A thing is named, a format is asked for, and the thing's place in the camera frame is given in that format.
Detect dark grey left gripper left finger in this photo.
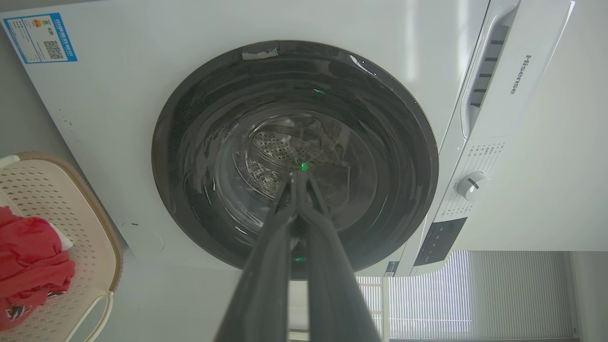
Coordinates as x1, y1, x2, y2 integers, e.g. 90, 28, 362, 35
214, 172, 301, 342

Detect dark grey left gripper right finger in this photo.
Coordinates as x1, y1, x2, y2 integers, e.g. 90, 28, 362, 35
296, 172, 381, 342

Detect beige perforated laundry basket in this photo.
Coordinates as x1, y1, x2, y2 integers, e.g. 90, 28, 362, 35
0, 152, 124, 342

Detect round dark washing machine door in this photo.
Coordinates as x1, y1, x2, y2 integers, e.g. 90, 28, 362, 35
152, 40, 439, 280

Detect white vertical window blinds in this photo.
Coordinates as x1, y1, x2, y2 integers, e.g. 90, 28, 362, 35
355, 250, 578, 341

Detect white washing machine dial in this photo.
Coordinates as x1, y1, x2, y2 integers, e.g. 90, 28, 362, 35
456, 172, 491, 201

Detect white Hisense washing machine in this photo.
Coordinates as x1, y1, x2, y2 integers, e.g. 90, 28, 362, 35
0, 0, 608, 278

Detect grey tape piece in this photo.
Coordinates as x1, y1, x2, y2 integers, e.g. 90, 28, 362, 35
241, 48, 279, 61

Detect red garment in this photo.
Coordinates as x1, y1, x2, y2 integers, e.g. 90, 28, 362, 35
0, 207, 76, 331

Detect blue energy label sticker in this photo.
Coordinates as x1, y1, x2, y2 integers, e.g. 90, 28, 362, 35
3, 12, 78, 64

